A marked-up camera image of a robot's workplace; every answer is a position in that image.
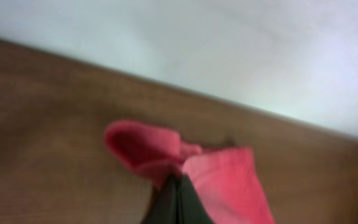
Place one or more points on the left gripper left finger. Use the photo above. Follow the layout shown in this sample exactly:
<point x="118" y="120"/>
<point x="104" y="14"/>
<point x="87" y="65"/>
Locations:
<point x="164" y="207"/>

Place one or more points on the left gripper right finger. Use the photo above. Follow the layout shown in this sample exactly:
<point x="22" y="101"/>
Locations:
<point x="190" y="208"/>

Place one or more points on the red printed t-shirt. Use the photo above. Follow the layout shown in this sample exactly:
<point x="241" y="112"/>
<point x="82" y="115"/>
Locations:
<point x="225" y="180"/>

